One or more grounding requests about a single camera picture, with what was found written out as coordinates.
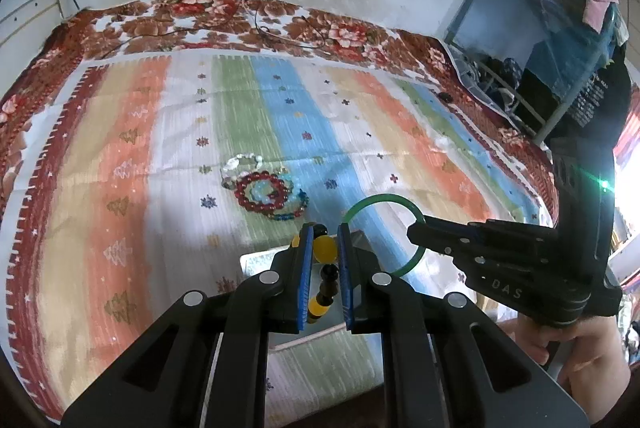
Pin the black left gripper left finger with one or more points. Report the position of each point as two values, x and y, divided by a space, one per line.
203 363

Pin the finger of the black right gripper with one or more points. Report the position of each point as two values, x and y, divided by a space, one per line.
489 236
474 255

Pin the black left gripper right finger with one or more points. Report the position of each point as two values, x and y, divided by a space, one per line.
445 363

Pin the green jade bangle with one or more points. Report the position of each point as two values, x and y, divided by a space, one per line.
404 209

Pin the right hand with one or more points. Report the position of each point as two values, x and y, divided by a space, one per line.
596 371

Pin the striped woven bed mat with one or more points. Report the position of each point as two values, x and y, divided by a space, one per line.
148 177

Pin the metal clothes rack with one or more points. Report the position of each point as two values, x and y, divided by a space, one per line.
561 43

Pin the floral brown bed blanket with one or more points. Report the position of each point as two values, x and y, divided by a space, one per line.
256 26

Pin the white headboard panel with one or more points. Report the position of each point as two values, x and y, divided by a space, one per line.
23 33

